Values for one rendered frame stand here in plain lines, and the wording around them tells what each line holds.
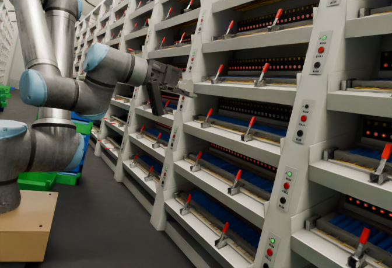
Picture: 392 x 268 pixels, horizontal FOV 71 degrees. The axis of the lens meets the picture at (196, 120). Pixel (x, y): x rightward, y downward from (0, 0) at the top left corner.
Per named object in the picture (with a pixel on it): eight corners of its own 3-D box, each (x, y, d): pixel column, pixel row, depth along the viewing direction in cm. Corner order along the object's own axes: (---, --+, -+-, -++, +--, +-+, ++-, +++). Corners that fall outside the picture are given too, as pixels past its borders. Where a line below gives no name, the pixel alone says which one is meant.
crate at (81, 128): (34, 124, 157) (37, 110, 156) (42, 121, 176) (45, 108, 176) (89, 135, 166) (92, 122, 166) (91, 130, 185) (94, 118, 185)
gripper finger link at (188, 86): (204, 83, 96) (182, 75, 91) (200, 100, 96) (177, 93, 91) (199, 83, 98) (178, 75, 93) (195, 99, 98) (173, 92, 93)
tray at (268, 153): (280, 169, 82) (280, 138, 80) (183, 131, 133) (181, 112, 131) (322, 153, 92) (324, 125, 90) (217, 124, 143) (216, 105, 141)
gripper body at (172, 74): (184, 70, 90) (151, 58, 83) (178, 96, 90) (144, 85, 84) (174, 70, 96) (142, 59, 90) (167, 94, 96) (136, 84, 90)
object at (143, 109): (174, 128, 141) (172, 101, 138) (135, 113, 192) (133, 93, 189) (207, 121, 151) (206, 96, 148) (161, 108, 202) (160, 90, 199)
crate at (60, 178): (22, 178, 158) (25, 164, 157) (31, 169, 177) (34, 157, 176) (77, 185, 167) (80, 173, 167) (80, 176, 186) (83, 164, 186)
